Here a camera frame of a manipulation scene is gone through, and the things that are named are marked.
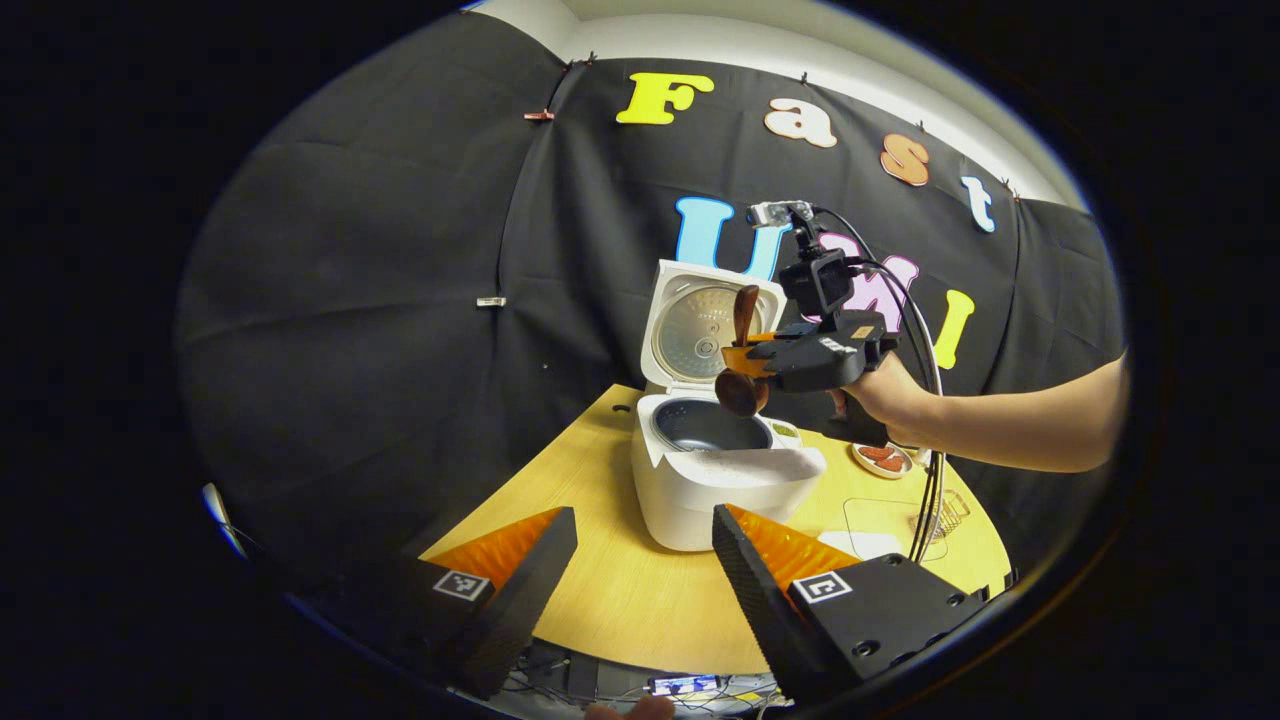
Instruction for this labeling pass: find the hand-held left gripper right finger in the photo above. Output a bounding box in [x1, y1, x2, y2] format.
[712, 504, 991, 703]

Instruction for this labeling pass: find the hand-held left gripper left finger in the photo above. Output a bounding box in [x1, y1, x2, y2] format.
[335, 507, 579, 699]

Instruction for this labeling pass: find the brown wooden spoon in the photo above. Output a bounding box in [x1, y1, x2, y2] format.
[714, 285, 773, 418]

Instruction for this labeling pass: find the white rice cooker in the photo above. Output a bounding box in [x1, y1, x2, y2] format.
[630, 260, 829, 553]

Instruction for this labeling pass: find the wire chopstick holder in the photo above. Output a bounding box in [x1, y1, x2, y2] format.
[915, 490, 971, 546]

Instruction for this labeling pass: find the white round plate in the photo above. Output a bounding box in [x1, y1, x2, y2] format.
[850, 442, 914, 480]

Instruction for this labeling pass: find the clear glass dish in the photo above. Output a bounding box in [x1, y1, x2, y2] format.
[843, 497, 951, 563]

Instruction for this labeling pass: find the row of black cloth clips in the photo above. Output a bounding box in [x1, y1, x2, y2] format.
[560, 50, 1021, 201]

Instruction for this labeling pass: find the black backdrop cloth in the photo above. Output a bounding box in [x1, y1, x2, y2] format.
[175, 12, 1126, 591]

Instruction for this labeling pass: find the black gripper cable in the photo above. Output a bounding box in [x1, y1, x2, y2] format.
[810, 208, 946, 561]

